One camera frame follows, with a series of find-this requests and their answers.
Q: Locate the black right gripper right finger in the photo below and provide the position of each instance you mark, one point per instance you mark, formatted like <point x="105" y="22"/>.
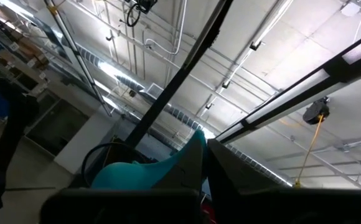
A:
<point x="230" y="177"/>

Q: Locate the light blue measuring cup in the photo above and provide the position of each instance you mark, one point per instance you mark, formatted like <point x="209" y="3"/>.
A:
<point x="127" y="177"/>

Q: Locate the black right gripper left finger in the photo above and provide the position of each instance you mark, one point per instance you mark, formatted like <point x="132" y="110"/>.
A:
<point x="186" y="174"/>

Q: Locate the storage shelf with boxes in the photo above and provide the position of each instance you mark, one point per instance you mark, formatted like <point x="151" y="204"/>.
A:
<point x="21" y="46"/>

